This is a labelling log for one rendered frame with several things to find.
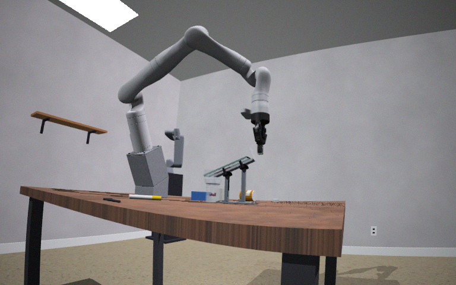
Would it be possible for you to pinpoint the white marker with yellow cap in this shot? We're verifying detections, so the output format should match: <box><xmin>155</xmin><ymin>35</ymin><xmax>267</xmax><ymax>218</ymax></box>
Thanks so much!
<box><xmin>129</xmin><ymin>194</ymin><xmax>162</xmax><ymax>200</ymax></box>

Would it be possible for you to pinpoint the clear glass vial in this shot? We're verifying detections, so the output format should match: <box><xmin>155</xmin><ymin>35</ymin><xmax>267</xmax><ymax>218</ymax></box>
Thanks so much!
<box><xmin>205</xmin><ymin>185</ymin><xmax>219</xmax><ymax>202</ymax></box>

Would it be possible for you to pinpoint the orange pill bottle with white label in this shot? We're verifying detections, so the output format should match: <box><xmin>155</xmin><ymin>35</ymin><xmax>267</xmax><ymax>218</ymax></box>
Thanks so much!
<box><xmin>239</xmin><ymin>191</ymin><xmax>257</xmax><ymax>201</ymax></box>

